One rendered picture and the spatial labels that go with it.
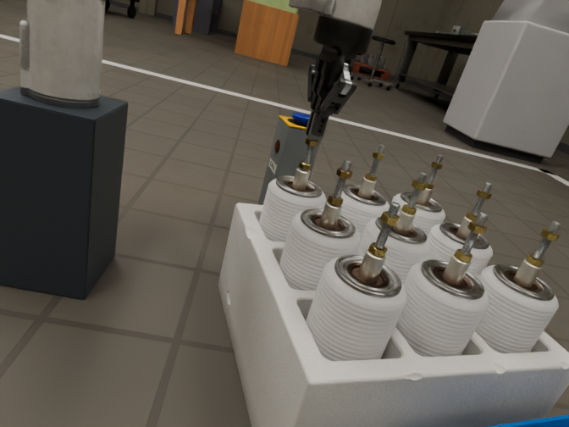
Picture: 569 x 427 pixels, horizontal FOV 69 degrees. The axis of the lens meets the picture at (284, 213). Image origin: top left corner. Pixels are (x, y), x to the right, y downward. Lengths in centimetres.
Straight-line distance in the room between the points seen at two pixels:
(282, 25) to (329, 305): 531
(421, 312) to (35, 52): 58
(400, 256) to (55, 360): 49
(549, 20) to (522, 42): 23
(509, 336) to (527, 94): 297
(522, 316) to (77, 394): 56
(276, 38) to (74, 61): 508
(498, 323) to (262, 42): 527
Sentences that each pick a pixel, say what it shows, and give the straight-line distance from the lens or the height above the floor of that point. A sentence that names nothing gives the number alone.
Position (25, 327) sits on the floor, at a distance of 71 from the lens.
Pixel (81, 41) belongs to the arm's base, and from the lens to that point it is 64.
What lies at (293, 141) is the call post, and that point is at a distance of 77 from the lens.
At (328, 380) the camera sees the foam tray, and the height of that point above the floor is 18.
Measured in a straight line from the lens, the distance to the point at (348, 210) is 67.
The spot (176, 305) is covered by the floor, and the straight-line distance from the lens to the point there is 75.
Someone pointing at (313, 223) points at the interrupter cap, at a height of 25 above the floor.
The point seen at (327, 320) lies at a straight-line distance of 45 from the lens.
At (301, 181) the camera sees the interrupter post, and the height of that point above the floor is 26.
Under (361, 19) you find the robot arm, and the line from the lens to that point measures 58.
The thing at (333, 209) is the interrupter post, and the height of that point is 28.
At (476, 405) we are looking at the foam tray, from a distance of 59.
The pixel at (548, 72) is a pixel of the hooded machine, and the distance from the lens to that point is 353.
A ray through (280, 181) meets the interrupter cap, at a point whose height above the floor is 25.
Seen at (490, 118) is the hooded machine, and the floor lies 24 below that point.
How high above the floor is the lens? 47
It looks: 24 degrees down
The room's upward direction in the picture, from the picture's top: 15 degrees clockwise
